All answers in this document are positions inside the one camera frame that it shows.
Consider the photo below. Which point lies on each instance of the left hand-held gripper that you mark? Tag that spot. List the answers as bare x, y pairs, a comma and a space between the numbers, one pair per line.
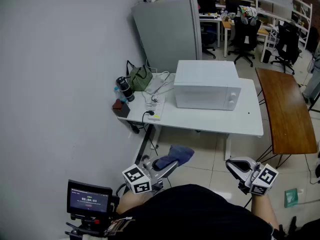
137, 180

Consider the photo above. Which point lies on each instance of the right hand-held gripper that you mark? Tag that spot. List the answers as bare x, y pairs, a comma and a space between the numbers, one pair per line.
263, 180

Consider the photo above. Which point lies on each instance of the blue cleaning cloth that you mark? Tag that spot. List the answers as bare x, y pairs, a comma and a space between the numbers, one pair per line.
178, 154

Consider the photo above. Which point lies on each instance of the white microwave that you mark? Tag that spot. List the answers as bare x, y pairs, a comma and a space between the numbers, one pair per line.
205, 84

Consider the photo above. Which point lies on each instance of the person's left forearm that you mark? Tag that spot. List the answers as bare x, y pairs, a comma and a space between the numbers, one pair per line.
126, 202

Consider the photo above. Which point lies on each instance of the person's right forearm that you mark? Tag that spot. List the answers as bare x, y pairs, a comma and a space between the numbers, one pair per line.
262, 209

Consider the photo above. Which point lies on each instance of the black power plug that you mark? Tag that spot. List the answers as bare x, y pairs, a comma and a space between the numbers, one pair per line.
150, 113

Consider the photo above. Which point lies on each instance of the green plastic dustpan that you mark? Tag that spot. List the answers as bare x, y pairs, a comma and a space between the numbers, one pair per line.
291, 199

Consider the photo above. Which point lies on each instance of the white power strip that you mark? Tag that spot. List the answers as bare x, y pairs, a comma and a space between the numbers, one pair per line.
156, 109

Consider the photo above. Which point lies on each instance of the person's black shirt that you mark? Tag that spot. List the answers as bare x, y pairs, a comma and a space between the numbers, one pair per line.
195, 214

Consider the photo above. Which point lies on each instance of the black and red box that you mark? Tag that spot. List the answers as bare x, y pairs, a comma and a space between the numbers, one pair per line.
121, 109

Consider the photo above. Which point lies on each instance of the curved wooden table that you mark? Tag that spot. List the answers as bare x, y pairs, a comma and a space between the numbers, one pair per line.
285, 109

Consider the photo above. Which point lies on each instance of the person's black shoe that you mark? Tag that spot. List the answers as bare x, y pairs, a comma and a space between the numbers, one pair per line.
292, 225

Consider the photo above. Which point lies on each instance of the small black monitor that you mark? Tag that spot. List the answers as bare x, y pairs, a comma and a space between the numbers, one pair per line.
88, 199

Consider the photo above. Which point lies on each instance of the white flat carton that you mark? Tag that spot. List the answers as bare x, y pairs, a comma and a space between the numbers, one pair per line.
155, 85

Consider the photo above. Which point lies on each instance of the black thermos bottle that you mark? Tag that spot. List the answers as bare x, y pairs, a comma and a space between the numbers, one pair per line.
126, 90

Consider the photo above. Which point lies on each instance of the clear water bottle blue cap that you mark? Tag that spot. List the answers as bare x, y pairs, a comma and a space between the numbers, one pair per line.
118, 91

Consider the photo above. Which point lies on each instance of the green striped bag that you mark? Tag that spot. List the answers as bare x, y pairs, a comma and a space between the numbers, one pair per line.
140, 80

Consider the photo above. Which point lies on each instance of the black trash bin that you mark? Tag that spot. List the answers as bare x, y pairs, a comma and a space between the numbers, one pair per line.
266, 56

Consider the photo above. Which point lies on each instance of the black office chair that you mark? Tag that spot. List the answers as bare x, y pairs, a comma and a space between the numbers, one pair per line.
208, 37
287, 41
246, 34

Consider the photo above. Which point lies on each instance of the wooden top office desk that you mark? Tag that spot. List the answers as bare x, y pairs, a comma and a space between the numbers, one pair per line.
226, 24

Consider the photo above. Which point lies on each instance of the white office desk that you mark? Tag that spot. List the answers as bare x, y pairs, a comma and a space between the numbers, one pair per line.
210, 19

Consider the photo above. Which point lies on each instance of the colourful patterned jacket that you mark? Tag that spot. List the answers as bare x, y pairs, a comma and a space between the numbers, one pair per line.
246, 12

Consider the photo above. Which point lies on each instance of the black computer monitor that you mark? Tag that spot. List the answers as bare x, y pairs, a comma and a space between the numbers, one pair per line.
232, 5

